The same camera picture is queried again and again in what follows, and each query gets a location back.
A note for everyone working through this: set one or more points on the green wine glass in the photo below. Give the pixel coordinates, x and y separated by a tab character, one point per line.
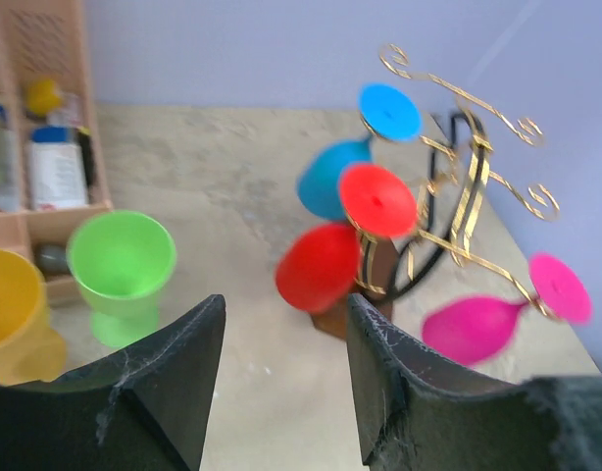
121	262

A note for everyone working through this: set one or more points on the blue grey battery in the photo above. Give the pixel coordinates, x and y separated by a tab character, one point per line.
51	259

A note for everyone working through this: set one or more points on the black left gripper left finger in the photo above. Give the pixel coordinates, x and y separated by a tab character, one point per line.
144	407

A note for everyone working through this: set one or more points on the pink plastic file organizer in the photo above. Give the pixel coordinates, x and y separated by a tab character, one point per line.
47	40

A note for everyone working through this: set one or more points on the yellow wine glass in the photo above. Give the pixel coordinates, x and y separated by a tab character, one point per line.
30	349

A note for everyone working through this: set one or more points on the gold wire wine glass rack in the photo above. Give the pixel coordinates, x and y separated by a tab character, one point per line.
449	201

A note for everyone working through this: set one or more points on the blue wine glass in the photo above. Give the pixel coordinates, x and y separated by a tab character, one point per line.
388	113

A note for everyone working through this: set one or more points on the white blue box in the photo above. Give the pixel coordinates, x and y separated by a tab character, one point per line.
56	172

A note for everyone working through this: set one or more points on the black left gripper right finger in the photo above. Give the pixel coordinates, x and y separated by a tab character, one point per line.
417	410

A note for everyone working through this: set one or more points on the yellow object in organizer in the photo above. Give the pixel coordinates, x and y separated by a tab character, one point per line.
42	97

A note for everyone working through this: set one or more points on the red wine glass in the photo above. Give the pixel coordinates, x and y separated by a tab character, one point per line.
322	264

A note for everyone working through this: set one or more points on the magenta wine glass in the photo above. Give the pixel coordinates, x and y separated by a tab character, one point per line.
474	329

